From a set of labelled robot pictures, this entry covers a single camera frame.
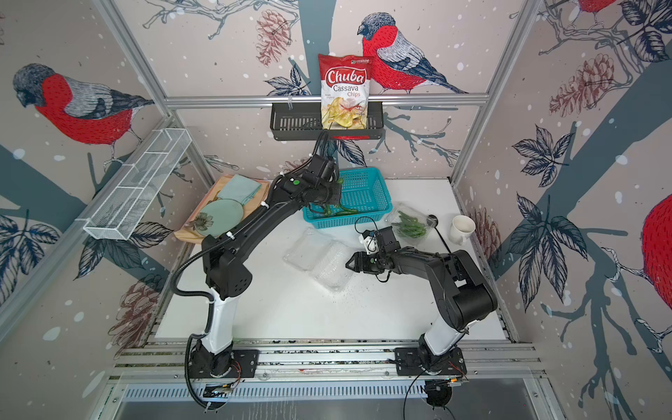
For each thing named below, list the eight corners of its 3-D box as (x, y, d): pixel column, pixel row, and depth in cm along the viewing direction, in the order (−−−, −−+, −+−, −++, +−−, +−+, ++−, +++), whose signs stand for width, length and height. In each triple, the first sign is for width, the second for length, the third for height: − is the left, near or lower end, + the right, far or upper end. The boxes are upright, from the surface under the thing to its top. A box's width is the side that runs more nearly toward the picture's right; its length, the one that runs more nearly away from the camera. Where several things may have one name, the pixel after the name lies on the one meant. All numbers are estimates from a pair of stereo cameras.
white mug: (443, 242, 100) (450, 230, 93) (450, 225, 106) (457, 211, 99) (462, 251, 98) (471, 239, 91) (469, 233, 103) (477, 220, 96)
